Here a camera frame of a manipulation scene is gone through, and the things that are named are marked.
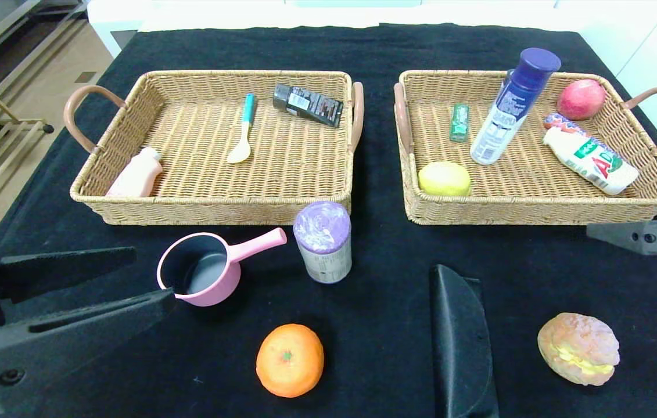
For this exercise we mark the red blue wrapped snack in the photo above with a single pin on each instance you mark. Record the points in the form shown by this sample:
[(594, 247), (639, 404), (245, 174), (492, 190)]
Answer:
[(556, 122)]

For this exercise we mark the small clear dark-capped bottle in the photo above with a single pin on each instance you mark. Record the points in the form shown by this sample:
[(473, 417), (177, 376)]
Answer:
[(508, 74)]

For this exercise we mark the wicker basket with food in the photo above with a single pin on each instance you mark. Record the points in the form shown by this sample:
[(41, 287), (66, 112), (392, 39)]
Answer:
[(537, 174)]

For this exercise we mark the red apple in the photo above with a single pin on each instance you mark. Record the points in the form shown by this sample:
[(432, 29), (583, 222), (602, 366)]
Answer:
[(581, 99)]

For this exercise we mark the pink saucepan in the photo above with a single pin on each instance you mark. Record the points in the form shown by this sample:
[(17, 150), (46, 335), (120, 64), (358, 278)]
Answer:
[(200, 273)]

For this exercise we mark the beige wheeled metal rack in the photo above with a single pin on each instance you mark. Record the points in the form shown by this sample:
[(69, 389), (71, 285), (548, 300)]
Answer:
[(20, 122)]

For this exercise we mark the wicker basket with spatula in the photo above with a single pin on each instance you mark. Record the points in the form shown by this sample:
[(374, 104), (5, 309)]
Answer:
[(305, 168)]

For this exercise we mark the yellow lemon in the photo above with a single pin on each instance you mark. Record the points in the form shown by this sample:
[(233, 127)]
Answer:
[(444, 179)]

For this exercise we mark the white yoghurt drink bottle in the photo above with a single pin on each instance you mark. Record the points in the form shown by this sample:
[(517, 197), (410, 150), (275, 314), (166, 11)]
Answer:
[(589, 158)]

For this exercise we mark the pink lotion bottle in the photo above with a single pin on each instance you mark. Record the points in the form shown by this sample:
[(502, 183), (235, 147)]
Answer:
[(139, 177)]

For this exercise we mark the white table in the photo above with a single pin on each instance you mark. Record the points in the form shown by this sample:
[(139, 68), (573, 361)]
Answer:
[(130, 14)]

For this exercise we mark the black tablecloth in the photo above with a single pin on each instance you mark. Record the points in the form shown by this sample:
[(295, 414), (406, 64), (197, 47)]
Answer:
[(247, 46)]

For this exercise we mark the purple lidded can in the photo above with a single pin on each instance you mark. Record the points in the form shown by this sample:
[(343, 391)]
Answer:
[(325, 255)]

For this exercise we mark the blue capped spray can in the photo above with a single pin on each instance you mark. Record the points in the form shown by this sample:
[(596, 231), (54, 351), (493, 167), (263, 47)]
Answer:
[(508, 116)]

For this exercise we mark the black pouch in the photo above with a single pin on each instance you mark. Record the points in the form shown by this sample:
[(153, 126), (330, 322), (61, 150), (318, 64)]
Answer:
[(459, 348)]

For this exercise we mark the cream bread bun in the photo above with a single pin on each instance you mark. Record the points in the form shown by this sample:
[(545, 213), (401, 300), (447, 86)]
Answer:
[(578, 348)]

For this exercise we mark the dark cosmetic tube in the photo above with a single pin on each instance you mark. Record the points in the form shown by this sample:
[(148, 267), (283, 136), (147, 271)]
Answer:
[(311, 106)]

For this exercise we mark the green gum pack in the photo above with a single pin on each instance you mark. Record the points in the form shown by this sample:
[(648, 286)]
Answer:
[(459, 123)]

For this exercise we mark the orange fruit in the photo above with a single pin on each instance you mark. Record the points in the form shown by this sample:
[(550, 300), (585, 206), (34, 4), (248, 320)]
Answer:
[(290, 360)]

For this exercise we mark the grey shelf frame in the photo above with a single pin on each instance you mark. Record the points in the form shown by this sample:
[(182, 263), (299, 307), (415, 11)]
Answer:
[(14, 35)]

